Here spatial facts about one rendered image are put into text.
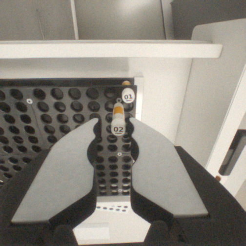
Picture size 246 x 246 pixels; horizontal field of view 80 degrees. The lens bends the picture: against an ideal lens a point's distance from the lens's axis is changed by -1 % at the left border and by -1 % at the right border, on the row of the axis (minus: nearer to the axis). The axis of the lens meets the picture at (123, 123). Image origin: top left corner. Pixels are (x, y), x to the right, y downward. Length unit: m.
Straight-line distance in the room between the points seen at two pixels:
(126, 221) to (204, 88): 0.55
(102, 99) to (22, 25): 0.37
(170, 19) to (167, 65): 0.86
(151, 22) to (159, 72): 0.86
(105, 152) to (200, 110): 0.13
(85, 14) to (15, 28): 0.65
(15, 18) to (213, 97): 0.44
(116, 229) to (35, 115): 0.59
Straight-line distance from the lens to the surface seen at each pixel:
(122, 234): 0.73
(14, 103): 0.19
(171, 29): 1.08
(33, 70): 0.24
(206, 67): 0.20
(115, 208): 0.50
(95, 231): 0.67
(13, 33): 0.46
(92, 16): 1.06
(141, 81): 0.21
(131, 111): 0.16
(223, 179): 0.48
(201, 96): 0.20
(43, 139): 0.20
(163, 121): 0.25
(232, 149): 0.23
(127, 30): 1.05
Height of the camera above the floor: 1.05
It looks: 60 degrees down
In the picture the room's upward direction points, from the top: 177 degrees clockwise
